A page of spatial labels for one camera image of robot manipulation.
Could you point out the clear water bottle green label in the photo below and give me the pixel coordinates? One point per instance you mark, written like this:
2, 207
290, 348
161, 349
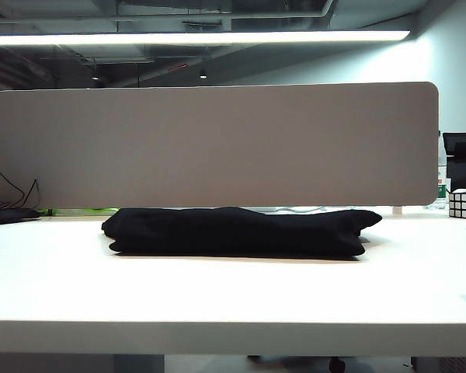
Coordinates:
443, 189

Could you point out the green flat object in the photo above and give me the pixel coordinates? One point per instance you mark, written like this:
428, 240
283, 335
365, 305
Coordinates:
77, 211

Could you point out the long linear ceiling light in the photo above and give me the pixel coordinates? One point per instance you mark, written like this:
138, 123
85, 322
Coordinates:
198, 37

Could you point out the black polo T-shirt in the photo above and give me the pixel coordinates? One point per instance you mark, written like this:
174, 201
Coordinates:
237, 233

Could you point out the black chair base with wheel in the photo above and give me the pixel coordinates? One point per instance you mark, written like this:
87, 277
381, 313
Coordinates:
336, 364

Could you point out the grey perforated cabinet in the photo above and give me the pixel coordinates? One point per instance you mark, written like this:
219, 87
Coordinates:
446, 365

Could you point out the black mouse pad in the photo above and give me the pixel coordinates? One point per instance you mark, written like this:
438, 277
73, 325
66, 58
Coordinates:
9, 217

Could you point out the brown desk divider panel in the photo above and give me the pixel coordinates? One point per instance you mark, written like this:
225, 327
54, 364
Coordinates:
217, 147

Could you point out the round ceiling spotlight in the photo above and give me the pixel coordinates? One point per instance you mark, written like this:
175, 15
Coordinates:
95, 76
203, 74

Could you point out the white divider bracket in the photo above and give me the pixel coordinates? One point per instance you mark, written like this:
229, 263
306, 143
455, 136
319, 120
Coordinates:
397, 210

